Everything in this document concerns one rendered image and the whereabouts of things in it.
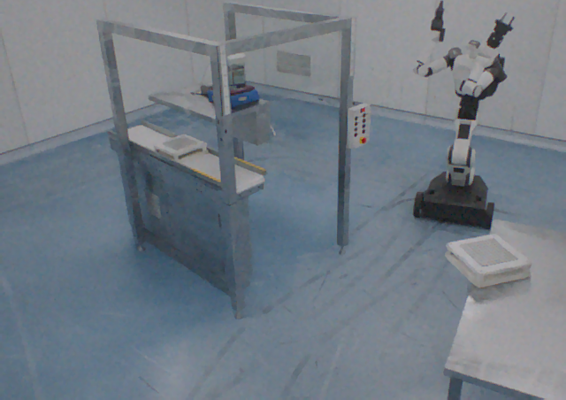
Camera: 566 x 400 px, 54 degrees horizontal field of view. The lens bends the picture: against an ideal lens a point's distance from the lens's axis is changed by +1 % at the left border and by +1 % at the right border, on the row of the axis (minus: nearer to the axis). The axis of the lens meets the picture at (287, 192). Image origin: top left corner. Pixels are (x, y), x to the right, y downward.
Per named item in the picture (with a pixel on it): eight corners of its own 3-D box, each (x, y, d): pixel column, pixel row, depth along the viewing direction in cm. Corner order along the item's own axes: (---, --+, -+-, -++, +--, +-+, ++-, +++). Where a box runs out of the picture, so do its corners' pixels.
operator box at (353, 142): (369, 142, 363) (370, 103, 351) (353, 150, 352) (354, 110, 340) (362, 140, 366) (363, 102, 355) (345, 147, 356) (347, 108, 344)
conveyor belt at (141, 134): (264, 184, 323) (264, 176, 321) (231, 198, 308) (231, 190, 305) (141, 131, 410) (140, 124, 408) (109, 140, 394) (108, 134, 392)
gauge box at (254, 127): (271, 141, 314) (270, 107, 305) (257, 146, 307) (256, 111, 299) (246, 132, 328) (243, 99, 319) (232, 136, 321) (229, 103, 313)
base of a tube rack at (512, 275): (530, 277, 227) (531, 272, 226) (478, 288, 221) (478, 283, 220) (493, 246, 248) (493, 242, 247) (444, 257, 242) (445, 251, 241)
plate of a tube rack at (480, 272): (531, 266, 225) (532, 262, 224) (479, 278, 219) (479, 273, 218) (494, 237, 246) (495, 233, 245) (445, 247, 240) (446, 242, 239)
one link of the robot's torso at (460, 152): (447, 165, 417) (456, 113, 433) (470, 169, 411) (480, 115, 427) (446, 157, 404) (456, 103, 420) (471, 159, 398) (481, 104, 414)
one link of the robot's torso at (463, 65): (475, 90, 438) (481, 44, 422) (505, 102, 409) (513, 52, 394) (443, 95, 428) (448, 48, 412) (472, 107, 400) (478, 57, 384)
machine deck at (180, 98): (270, 108, 305) (269, 101, 304) (215, 126, 282) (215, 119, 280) (202, 88, 345) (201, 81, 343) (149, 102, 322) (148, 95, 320)
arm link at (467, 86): (470, 62, 372) (456, 88, 375) (484, 66, 365) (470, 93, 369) (477, 66, 380) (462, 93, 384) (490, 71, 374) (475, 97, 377)
